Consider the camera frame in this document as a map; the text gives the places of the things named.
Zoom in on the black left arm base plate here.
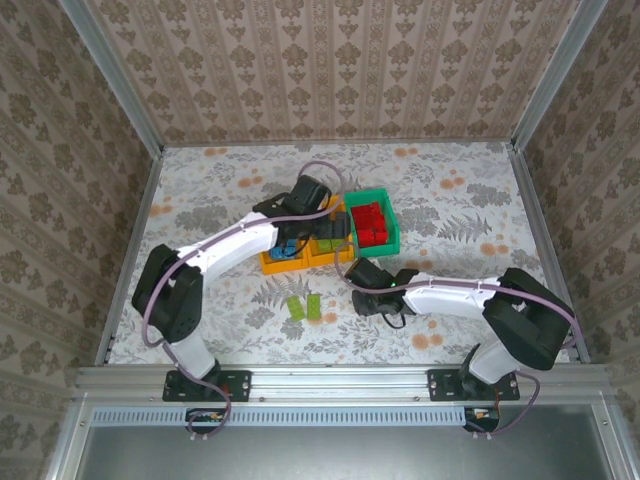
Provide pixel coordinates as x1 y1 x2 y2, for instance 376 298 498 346
162 368 253 403

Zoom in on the thin aluminium back rail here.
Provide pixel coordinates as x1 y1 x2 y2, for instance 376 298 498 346
161 140 515 149

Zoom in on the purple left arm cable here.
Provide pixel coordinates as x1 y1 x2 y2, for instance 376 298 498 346
141 160 349 441

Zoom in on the white slotted cable duct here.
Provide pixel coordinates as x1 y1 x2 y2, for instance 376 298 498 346
91 405 501 428

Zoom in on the orange plastic bin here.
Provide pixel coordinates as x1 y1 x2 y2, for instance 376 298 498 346
304 194 359 269
258 233 311 277

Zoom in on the grey sheet metal panel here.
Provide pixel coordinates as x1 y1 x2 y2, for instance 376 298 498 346
74 403 619 480

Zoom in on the green plastic bin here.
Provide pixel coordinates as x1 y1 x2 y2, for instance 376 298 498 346
342 186 403 260

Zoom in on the long aluminium mounting rail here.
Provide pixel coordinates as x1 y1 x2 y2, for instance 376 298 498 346
74 363 614 402

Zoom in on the aluminium frame post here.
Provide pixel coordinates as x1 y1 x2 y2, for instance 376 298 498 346
510 0 610 154
57 0 166 155

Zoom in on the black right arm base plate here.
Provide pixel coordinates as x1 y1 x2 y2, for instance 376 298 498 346
426 368 521 403

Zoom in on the aluminium side rail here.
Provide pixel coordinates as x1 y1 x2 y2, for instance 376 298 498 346
94 147 166 367
510 146 591 365

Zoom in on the floral patterned table covering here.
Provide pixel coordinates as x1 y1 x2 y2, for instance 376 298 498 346
106 142 572 367

